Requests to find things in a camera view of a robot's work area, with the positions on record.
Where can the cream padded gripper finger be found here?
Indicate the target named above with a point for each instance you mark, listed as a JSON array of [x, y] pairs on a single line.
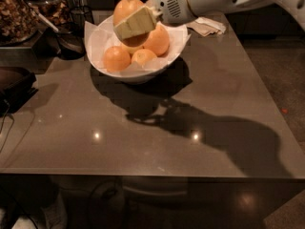
[[139, 22]]

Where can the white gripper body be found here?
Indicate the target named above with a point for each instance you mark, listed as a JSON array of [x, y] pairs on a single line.
[[169, 4]]

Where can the orange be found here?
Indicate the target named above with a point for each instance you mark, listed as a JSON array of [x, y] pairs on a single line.
[[123, 9], [143, 56], [158, 40], [116, 59]]

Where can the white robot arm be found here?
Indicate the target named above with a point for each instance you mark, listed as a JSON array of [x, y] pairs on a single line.
[[202, 7]]

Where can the white bowl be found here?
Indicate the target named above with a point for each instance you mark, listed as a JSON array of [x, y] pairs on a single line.
[[136, 74]]

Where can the crumpled paper napkin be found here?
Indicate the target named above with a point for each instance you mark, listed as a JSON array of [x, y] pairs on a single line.
[[205, 26]]

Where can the black scoop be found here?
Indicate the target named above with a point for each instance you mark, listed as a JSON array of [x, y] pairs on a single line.
[[70, 44]]

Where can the large glass snack jar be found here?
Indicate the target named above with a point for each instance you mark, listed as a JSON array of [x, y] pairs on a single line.
[[17, 22]]

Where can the dark device at left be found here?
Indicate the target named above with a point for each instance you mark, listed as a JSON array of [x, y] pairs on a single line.
[[16, 88]]

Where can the black wire mesh cup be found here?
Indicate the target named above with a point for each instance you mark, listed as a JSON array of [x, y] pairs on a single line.
[[80, 15]]

